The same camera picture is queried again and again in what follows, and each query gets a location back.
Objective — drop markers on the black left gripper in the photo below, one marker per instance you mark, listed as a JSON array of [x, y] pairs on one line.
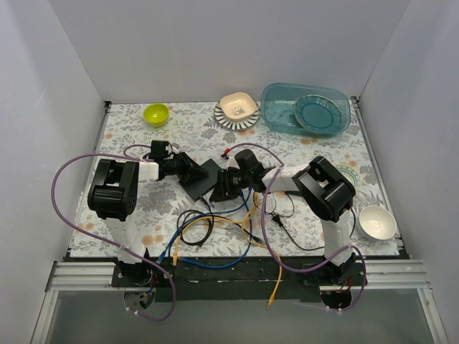
[[183, 166]]

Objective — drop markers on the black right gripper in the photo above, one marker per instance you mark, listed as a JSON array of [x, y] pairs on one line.
[[226, 183]]

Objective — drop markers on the black network switch box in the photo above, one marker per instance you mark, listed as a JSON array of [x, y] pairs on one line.
[[199, 187]]

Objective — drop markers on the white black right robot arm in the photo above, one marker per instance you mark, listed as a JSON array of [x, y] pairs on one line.
[[327, 192]]

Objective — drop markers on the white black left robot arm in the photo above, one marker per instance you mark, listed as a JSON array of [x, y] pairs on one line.
[[113, 196]]

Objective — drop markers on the floral patterned table mat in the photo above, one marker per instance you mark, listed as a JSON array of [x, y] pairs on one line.
[[192, 128]]

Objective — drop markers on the striped white blue plate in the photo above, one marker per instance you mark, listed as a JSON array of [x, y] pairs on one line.
[[226, 123]]

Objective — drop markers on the lime green plastic bowl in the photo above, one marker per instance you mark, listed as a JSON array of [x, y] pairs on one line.
[[156, 114]]

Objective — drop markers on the cream square panda bowl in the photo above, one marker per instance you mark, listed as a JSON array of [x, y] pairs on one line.
[[238, 106]]

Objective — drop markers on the teal transparent plastic tub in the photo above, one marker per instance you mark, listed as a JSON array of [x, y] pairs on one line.
[[278, 104]]

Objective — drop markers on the teal glass plate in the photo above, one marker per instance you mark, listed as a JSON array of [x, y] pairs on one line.
[[318, 114]]

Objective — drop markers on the patterned teal yellow small bowl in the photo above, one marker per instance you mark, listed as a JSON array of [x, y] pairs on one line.
[[351, 174]]

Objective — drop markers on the white ceramic bowl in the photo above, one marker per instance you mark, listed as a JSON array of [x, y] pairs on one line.
[[376, 223]]

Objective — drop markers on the aluminium frame rail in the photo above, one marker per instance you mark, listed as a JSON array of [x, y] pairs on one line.
[[391, 274]]

